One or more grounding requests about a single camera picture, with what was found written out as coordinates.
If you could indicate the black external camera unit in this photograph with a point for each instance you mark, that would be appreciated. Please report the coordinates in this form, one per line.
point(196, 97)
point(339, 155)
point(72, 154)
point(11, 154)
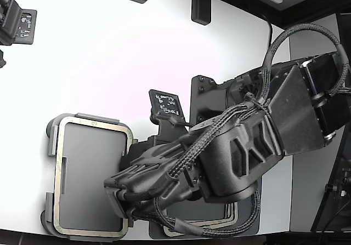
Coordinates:
point(8, 17)

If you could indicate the stack of black frames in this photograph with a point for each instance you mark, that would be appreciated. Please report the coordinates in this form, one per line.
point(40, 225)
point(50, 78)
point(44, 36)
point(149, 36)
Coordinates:
point(230, 215)

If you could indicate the black marker plate on camera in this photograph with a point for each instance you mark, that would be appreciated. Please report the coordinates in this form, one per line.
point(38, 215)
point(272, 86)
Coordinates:
point(27, 25)

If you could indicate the beige 3M-backed rectangular frame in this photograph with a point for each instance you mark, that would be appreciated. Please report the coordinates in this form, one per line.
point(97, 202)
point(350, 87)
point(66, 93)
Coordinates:
point(93, 123)

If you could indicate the gray box fixture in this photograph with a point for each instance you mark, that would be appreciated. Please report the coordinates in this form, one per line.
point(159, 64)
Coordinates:
point(90, 173)

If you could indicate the tall black table bracket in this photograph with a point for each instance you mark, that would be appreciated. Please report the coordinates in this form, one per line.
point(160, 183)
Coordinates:
point(201, 6)

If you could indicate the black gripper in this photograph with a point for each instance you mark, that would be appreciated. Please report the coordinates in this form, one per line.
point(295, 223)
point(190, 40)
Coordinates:
point(164, 173)

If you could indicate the black marker plate on gripper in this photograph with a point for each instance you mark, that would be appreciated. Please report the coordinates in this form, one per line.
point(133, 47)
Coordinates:
point(167, 103)

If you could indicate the black six-joint robot arm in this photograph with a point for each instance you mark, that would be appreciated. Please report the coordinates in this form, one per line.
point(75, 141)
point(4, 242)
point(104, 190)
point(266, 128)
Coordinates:
point(296, 105)

